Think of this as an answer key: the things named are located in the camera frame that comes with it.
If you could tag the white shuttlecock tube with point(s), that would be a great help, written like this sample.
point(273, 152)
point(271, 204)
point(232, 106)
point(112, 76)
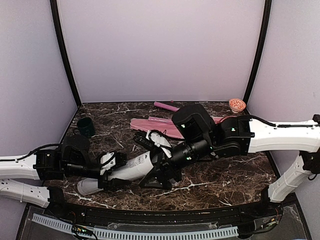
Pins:
point(135, 169)

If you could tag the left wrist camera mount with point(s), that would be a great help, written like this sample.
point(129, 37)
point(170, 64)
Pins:
point(112, 160)

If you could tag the pink badminton racket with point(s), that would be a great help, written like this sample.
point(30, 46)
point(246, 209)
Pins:
point(165, 106)
point(160, 120)

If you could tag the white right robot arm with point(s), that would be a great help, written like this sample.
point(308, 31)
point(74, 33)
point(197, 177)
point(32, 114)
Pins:
point(235, 136)

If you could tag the left black corner post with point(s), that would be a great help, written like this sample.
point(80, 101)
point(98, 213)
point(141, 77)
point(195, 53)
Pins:
point(63, 51)

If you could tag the pink badminton racket rear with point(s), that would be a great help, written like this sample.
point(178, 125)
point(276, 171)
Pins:
point(165, 106)

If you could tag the black front table rail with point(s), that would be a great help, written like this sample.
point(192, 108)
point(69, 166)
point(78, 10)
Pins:
point(88, 215)

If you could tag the pink racket cover bag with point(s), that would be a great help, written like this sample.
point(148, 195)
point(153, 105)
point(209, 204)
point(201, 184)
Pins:
point(170, 130)

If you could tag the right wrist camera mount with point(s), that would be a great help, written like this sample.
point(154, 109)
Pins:
point(153, 139)

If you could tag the right black corner post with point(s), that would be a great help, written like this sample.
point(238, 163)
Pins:
point(259, 50)

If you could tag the grey slotted cable duct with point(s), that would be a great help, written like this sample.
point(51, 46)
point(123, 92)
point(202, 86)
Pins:
point(97, 233)

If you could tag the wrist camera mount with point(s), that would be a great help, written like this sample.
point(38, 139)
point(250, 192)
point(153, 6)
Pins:
point(112, 160)
point(153, 139)

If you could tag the black corner post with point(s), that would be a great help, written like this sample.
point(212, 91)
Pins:
point(259, 50)
point(63, 51)

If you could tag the dark green mug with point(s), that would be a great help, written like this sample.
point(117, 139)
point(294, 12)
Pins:
point(85, 127)

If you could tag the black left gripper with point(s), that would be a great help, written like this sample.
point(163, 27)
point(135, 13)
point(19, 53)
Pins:
point(113, 183)

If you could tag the orange patterned small bowl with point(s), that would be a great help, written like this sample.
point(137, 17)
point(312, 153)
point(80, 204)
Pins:
point(237, 105)

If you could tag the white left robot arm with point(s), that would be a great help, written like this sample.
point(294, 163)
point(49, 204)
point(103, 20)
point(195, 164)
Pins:
point(56, 161)

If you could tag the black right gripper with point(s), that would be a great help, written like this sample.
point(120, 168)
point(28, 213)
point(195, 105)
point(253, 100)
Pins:
point(162, 163)

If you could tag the pink badminton racket front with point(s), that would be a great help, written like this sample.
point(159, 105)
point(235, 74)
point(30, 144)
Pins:
point(160, 120)

